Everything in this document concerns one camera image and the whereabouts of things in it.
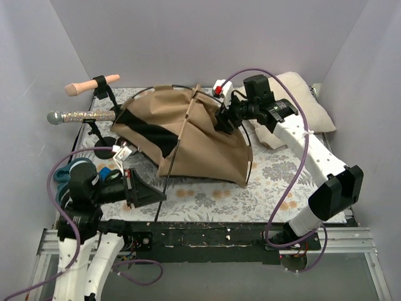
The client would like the beige fabric pet tent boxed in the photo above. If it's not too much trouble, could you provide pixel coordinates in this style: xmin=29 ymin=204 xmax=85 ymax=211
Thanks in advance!
xmin=110 ymin=85 xmax=253 ymax=187

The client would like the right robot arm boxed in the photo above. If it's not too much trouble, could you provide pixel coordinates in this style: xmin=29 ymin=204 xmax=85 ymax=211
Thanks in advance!
xmin=213 ymin=75 xmax=363 ymax=250

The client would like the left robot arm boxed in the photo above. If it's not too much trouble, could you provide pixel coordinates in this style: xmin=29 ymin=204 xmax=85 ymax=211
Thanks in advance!
xmin=53 ymin=158 xmax=167 ymax=300

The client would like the black round stand base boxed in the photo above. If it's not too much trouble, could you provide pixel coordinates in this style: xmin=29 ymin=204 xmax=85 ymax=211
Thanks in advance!
xmin=87 ymin=120 xmax=122 ymax=160

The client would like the cream plush pillow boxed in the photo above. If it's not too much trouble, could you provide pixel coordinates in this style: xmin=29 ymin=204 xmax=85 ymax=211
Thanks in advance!
xmin=233 ymin=71 xmax=337 ymax=149

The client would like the floral patterned table mat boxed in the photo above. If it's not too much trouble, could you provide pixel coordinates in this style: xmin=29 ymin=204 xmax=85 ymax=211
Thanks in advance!
xmin=75 ymin=87 xmax=347 ymax=224

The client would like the peach toy microphone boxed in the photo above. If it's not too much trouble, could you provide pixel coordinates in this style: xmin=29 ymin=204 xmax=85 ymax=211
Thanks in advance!
xmin=64 ymin=74 xmax=120 ymax=97

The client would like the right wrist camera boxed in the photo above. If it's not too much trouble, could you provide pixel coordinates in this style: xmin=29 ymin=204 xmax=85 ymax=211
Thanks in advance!
xmin=212 ymin=80 xmax=234 ymax=105

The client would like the black table front frame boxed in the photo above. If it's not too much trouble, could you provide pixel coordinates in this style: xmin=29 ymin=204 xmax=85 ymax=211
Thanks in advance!
xmin=84 ymin=221 xmax=358 ymax=264

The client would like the aluminium rail frame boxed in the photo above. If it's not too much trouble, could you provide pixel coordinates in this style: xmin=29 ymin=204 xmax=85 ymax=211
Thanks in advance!
xmin=30 ymin=227 xmax=392 ymax=300

